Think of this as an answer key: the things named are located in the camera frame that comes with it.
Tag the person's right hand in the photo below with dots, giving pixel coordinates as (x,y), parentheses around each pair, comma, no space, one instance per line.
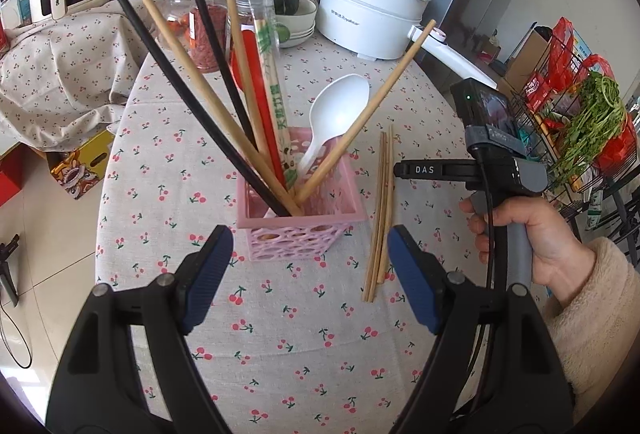
(555,244)

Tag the white bowl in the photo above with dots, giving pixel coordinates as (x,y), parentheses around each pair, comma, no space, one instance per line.
(305,30)
(307,11)
(300,41)

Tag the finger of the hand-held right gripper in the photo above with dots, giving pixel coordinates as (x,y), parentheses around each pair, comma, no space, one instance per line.
(435,169)

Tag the pink plastic basket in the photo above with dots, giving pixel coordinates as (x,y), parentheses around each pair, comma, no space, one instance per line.
(300,241)

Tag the black tripod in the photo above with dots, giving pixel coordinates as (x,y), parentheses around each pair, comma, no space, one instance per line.
(9,264)

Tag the white plastic spoon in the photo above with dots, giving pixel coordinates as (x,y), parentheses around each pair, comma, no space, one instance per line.
(340,103)

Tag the red chopsticks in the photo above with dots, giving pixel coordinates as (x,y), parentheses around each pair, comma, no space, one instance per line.
(250,73)

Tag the white electric pot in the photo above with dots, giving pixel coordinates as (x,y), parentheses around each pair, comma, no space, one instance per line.
(360,23)

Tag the cherry print cloth cover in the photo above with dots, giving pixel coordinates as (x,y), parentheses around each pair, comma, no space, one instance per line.
(60,63)

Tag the red plastic bag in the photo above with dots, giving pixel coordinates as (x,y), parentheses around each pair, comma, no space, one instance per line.
(565,48)

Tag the goji berry jar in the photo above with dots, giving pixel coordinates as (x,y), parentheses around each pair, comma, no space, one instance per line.
(205,43)

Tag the thin bamboo chopstick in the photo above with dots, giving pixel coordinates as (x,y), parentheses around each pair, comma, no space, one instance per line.
(383,209)
(378,219)
(388,194)
(372,219)

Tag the wooden chopstick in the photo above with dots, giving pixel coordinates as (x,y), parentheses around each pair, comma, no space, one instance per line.
(380,92)
(200,72)
(233,3)

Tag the bunch of leafy greens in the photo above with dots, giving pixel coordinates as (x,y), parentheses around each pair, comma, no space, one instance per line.
(595,118)

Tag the black chopstick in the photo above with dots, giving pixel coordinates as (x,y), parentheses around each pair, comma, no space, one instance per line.
(220,127)
(220,48)

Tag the printed cardboard box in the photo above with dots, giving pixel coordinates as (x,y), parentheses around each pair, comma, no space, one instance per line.
(77,166)

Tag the cherry print tablecloth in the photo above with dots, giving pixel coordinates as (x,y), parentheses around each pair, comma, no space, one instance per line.
(300,339)

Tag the person's right forearm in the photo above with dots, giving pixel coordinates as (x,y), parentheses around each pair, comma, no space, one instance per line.
(600,324)

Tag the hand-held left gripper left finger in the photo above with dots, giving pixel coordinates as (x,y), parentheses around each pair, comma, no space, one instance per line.
(205,284)

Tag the bamboo chopsticks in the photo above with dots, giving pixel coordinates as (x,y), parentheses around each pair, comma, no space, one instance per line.
(272,88)

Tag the brown cardboard box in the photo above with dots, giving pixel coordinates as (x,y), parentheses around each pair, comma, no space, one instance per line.
(525,58)

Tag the red snack packet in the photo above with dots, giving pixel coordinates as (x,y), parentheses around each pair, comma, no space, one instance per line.
(537,91)

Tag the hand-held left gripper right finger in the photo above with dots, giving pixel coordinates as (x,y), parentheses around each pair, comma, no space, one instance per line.
(415,284)

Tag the red box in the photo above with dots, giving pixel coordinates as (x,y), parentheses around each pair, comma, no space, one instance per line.
(10,171)

